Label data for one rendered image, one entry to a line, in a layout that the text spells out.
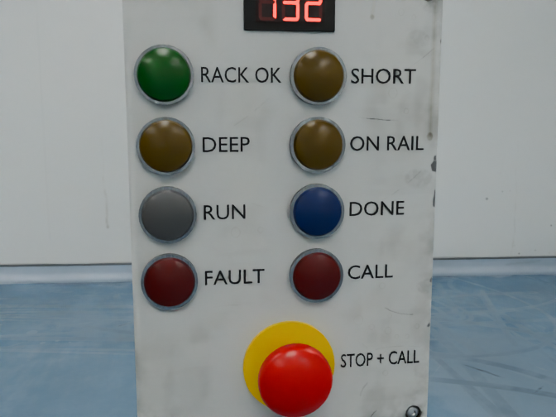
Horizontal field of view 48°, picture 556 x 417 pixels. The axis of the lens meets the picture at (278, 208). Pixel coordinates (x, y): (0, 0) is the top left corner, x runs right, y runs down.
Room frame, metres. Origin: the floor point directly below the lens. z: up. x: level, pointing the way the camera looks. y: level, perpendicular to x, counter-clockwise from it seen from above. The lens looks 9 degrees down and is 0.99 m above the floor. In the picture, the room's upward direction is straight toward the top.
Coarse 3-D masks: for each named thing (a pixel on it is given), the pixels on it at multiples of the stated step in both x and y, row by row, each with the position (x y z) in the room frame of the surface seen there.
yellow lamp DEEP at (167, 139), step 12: (168, 120) 0.32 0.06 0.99; (144, 132) 0.32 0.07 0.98; (156, 132) 0.32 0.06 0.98; (168, 132) 0.32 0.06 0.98; (180, 132) 0.32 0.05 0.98; (144, 144) 0.32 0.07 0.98; (156, 144) 0.32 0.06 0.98; (168, 144) 0.32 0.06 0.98; (180, 144) 0.32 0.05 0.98; (144, 156) 0.32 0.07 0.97; (156, 156) 0.32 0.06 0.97; (168, 156) 0.32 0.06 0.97; (180, 156) 0.32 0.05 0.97; (156, 168) 0.32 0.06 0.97; (168, 168) 0.32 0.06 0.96
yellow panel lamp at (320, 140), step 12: (300, 132) 0.33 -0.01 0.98; (312, 132) 0.33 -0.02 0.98; (324, 132) 0.33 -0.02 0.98; (336, 132) 0.33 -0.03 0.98; (300, 144) 0.33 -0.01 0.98; (312, 144) 0.33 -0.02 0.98; (324, 144) 0.33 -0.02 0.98; (336, 144) 0.33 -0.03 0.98; (300, 156) 0.33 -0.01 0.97; (312, 156) 0.33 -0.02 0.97; (324, 156) 0.33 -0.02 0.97; (336, 156) 0.33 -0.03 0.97; (312, 168) 0.33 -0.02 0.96; (324, 168) 0.33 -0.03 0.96
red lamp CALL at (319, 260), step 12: (300, 264) 0.33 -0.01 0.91; (312, 264) 0.33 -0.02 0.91; (324, 264) 0.33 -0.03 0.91; (336, 264) 0.33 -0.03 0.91; (300, 276) 0.33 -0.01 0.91; (312, 276) 0.33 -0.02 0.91; (324, 276) 0.33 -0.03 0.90; (336, 276) 0.33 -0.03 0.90; (300, 288) 0.33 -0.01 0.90; (312, 288) 0.33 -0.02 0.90; (324, 288) 0.33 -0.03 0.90; (336, 288) 0.33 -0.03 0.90
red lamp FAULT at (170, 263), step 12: (156, 264) 0.32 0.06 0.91; (168, 264) 0.32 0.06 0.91; (180, 264) 0.32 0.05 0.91; (156, 276) 0.32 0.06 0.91; (168, 276) 0.32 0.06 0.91; (180, 276) 0.32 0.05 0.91; (192, 276) 0.32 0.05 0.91; (156, 288) 0.32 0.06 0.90; (168, 288) 0.32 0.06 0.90; (180, 288) 0.32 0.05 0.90; (192, 288) 0.32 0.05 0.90; (156, 300) 0.32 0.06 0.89; (168, 300) 0.32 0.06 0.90; (180, 300) 0.32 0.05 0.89
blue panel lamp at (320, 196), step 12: (312, 192) 0.33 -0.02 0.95; (324, 192) 0.33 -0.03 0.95; (300, 204) 0.33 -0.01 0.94; (312, 204) 0.33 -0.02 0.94; (324, 204) 0.33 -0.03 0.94; (336, 204) 0.33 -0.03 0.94; (300, 216) 0.33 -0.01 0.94; (312, 216) 0.33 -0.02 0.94; (324, 216) 0.33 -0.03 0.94; (336, 216) 0.33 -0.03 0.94; (300, 228) 0.33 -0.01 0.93; (312, 228) 0.33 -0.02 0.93; (324, 228) 0.33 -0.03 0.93
